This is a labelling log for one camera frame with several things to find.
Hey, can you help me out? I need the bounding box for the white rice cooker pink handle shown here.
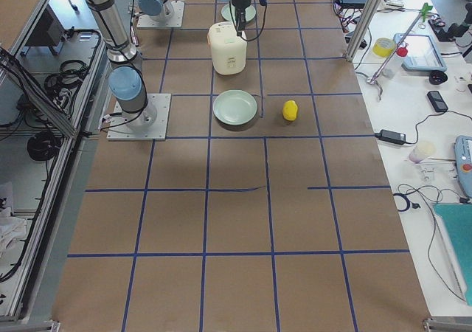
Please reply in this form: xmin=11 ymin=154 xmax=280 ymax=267
xmin=207 ymin=21 xmax=247 ymax=75

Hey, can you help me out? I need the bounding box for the mint green plate far side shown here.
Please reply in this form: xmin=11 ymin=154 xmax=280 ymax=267
xmin=221 ymin=4 xmax=256 ymax=22

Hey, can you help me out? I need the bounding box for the mint green plate near potato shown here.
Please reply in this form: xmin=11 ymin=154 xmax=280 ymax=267
xmin=212 ymin=89 xmax=257 ymax=125

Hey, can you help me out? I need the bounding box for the yellow toy potato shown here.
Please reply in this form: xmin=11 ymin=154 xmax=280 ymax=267
xmin=282 ymin=100 xmax=299 ymax=122

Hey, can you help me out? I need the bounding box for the yellow tape roll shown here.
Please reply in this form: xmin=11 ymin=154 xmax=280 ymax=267
xmin=372 ymin=38 xmax=396 ymax=58

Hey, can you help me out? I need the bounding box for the red cap bottle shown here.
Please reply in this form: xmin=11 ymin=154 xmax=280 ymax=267
xmin=382 ymin=46 xmax=409 ymax=79

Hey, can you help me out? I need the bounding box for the blue teach pendant tablet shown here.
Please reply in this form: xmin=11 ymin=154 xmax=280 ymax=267
xmin=401 ymin=34 xmax=447 ymax=72

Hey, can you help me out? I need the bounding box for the black power adapter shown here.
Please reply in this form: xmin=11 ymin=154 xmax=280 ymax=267
xmin=375 ymin=129 xmax=406 ymax=145

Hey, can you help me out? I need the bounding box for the black remote device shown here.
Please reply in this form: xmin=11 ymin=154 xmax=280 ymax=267
xmin=426 ymin=91 xmax=448 ymax=113

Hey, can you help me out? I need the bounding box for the clear plastic cup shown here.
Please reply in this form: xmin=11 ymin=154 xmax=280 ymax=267
xmin=408 ymin=140 xmax=436 ymax=164

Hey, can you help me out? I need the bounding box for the teal cutting mat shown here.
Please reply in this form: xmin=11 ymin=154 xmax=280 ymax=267
xmin=434 ymin=204 xmax=471 ymax=305

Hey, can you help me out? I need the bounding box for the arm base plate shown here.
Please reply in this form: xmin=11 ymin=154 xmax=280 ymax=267
xmin=106 ymin=94 xmax=171 ymax=141
xmin=137 ymin=0 xmax=185 ymax=29

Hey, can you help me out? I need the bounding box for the aluminium frame post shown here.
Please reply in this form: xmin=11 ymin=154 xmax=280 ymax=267
xmin=344 ymin=0 xmax=381 ymax=62

